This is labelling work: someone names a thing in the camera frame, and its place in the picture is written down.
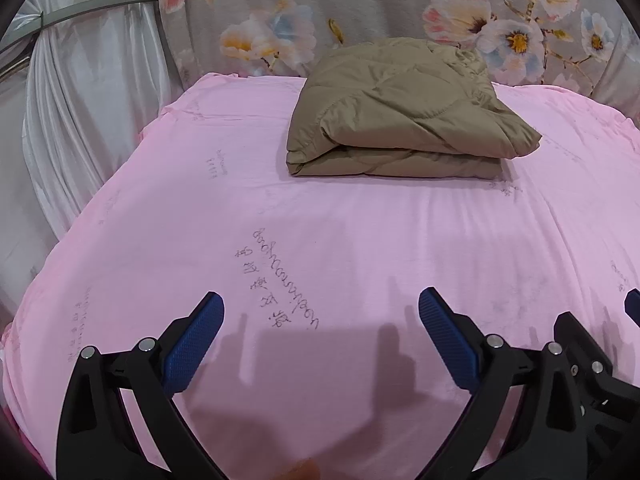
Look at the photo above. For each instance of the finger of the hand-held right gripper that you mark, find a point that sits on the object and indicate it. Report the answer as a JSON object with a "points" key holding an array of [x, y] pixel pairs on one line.
{"points": [[585, 355], [635, 305]]}

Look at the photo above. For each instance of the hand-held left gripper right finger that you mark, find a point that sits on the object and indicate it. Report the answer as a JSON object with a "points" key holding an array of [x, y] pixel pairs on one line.
{"points": [[450, 340]]}

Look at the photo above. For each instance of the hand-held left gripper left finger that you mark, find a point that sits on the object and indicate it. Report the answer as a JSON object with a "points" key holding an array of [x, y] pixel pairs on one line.
{"points": [[192, 340]]}

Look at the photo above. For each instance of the khaki quilted jacket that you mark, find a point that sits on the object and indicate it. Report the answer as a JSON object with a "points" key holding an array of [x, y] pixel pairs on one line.
{"points": [[400, 110]]}

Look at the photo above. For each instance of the pink bed sheet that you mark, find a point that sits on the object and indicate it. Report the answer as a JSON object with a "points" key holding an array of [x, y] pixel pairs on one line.
{"points": [[350, 235]]}

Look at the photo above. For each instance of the white curtain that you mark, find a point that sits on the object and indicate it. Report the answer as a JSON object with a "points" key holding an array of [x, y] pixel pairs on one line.
{"points": [[75, 110]]}

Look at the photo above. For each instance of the grey metal rod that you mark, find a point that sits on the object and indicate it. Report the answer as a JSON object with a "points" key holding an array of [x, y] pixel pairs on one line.
{"points": [[100, 10]]}

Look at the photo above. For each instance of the grey floral blanket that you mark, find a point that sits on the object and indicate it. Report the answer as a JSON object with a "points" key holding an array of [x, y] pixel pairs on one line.
{"points": [[375, 0]]}

